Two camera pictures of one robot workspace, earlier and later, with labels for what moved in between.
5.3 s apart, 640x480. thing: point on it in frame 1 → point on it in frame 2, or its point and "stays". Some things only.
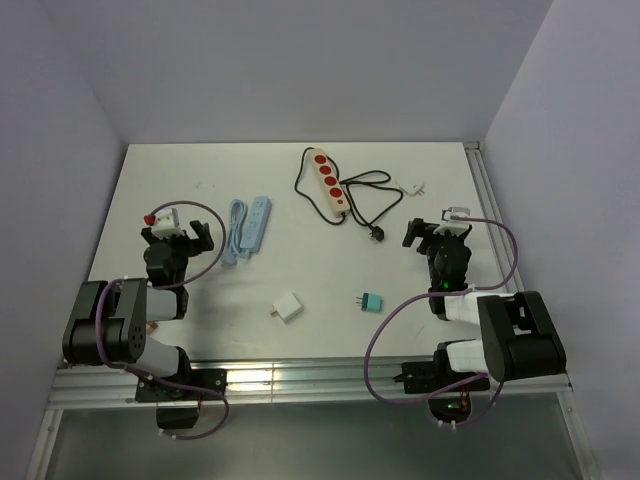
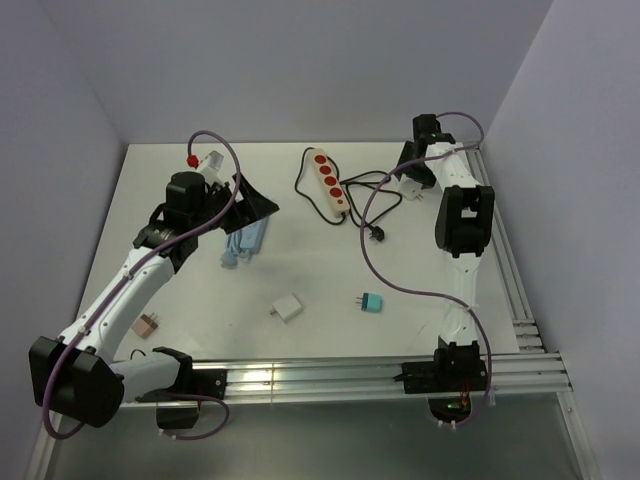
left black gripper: x=197 y=246 → x=261 y=206
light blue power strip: x=256 y=224 stays
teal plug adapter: x=371 y=302 stays
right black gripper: x=419 y=228 → x=427 y=178
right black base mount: x=430 y=376 stays
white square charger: x=287 y=308 stays
